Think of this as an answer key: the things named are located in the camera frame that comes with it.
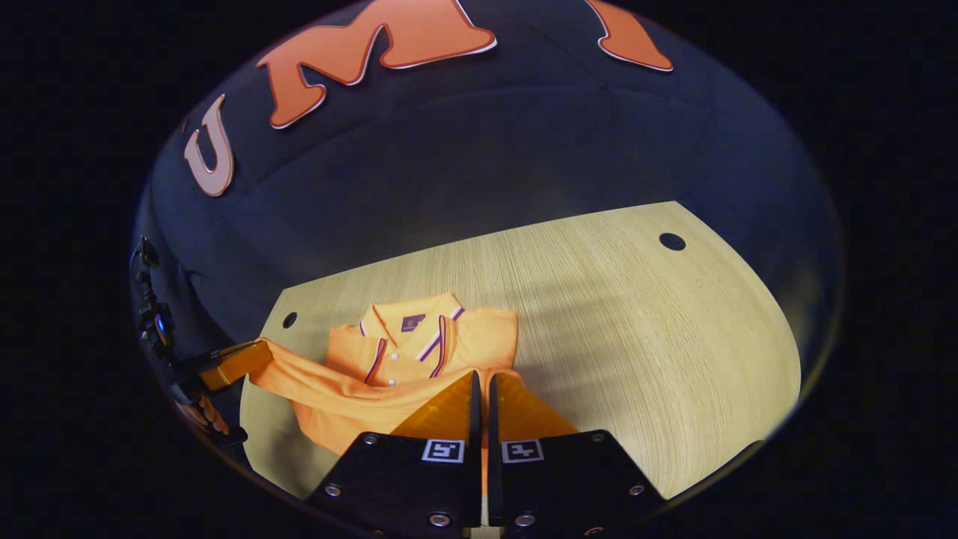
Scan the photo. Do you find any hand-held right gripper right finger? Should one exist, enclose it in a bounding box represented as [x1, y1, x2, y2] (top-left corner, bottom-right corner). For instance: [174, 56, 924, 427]
[489, 371, 667, 535]

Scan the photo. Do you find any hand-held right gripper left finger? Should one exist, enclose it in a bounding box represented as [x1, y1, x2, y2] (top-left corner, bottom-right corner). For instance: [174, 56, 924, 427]
[307, 370, 481, 534]

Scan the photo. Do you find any orange polo T-shirt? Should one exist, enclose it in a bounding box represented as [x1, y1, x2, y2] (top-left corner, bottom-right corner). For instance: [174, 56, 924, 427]
[249, 292, 525, 499]

